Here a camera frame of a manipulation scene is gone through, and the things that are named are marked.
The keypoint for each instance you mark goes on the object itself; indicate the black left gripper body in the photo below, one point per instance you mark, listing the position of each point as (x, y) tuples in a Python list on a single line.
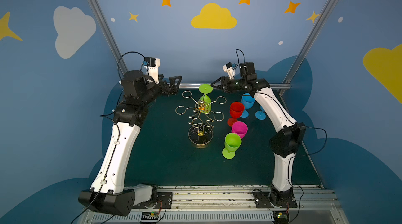
[(168, 85)]

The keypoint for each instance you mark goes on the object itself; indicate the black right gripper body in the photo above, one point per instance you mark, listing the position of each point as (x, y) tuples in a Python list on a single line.
[(226, 84)]

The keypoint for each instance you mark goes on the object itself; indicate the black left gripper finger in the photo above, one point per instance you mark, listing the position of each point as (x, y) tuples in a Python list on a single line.
[(175, 79), (174, 88)]

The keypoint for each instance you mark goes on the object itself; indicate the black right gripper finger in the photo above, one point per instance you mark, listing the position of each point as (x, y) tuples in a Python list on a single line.
[(219, 81), (219, 87)]

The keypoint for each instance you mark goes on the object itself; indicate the green wine glass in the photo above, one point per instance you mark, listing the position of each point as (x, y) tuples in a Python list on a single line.
[(232, 144), (204, 102)]

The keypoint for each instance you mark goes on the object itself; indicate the blue wine glass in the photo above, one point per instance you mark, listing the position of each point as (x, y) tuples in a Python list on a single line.
[(260, 115), (247, 101)]

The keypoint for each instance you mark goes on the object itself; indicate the red wine glass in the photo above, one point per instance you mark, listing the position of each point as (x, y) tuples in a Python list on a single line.
[(236, 110)]

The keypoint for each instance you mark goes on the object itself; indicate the pink wine glass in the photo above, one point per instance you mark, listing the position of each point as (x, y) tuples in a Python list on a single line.
[(239, 128)]

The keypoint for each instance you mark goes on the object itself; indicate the green wine glass front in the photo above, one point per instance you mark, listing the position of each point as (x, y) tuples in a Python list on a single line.
[(232, 144)]

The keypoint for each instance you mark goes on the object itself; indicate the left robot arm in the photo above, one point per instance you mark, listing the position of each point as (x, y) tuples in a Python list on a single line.
[(107, 193)]

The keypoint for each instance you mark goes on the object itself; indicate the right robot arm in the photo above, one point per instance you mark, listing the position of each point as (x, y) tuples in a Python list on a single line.
[(289, 134)]

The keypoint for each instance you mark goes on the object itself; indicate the left green circuit board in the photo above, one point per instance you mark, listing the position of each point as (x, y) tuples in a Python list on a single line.
[(152, 217)]

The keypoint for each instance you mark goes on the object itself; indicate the green circuit board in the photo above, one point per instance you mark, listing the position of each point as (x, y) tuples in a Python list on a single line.
[(280, 217), (152, 217)]

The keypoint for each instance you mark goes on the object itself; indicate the right green circuit board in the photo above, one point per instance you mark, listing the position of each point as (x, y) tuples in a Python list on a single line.
[(280, 217)]

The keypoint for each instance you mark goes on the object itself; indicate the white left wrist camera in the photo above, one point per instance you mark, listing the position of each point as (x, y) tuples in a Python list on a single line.
[(152, 67)]

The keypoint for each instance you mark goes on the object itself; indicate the gold wire glass rack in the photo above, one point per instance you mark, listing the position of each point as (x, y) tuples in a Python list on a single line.
[(201, 131)]

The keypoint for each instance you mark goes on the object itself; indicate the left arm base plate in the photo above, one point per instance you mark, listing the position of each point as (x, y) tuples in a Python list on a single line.
[(163, 200)]

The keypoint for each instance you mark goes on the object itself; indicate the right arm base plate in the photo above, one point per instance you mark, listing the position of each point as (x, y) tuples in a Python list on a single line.
[(274, 199)]

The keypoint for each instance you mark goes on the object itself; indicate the metal base rail platform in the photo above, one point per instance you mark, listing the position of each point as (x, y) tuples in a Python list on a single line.
[(232, 205)]

